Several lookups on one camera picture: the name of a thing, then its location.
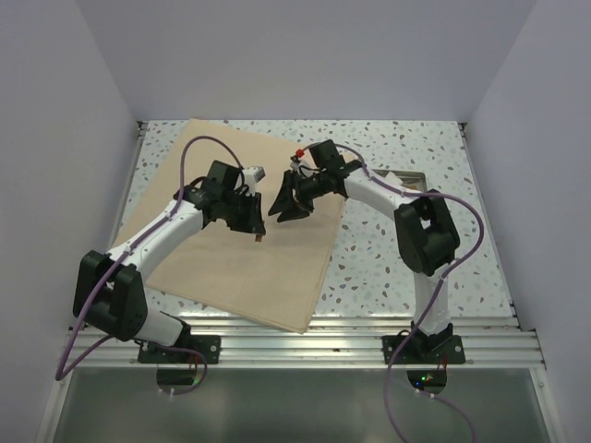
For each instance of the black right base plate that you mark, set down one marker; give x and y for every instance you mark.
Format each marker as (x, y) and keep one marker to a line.
(442, 348)

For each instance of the metal instrument tray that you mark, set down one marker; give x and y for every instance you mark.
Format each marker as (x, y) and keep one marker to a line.
(415, 181)

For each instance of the beige cloth drape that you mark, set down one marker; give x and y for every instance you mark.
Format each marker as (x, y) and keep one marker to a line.
(272, 275)

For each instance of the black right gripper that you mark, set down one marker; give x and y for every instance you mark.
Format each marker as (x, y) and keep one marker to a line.
(284, 199)

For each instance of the white gauze pad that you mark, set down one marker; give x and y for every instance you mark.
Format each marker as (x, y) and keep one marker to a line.
(393, 179)

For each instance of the aluminium rail frame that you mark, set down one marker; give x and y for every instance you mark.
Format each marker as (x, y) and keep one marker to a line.
(366, 295)

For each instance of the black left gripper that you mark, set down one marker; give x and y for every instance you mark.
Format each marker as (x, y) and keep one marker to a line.
(252, 222)

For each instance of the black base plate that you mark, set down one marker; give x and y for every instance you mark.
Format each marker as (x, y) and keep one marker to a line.
(190, 349)
(442, 348)

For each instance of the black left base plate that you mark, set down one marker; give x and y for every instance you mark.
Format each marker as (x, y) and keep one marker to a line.
(190, 349)

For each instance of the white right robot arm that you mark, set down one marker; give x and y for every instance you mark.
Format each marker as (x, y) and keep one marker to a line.
(425, 232)

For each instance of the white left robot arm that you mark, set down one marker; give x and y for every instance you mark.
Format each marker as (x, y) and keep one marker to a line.
(110, 293)

